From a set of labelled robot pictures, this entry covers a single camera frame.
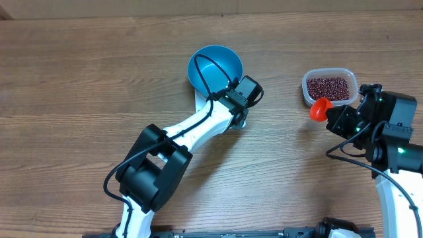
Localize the clear plastic container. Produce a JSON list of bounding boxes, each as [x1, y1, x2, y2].
[[301, 67, 358, 106]]

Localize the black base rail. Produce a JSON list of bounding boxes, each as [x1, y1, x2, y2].
[[82, 217, 377, 238]]

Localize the blue bowl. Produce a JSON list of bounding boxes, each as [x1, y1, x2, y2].
[[187, 45, 243, 97]]

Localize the white digital kitchen scale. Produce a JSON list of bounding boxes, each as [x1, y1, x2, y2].
[[194, 89, 247, 130]]

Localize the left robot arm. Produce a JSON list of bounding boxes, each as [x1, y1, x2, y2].
[[112, 76, 264, 237]]

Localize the red beans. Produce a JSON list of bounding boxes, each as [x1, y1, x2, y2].
[[306, 77, 350, 101]]

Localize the red measuring scoop blue handle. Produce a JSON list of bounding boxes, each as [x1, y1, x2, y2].
[[309, 97, 333, 122]]

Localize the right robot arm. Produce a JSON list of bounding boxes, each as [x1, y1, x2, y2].
[[325, 84, 422, 237]]

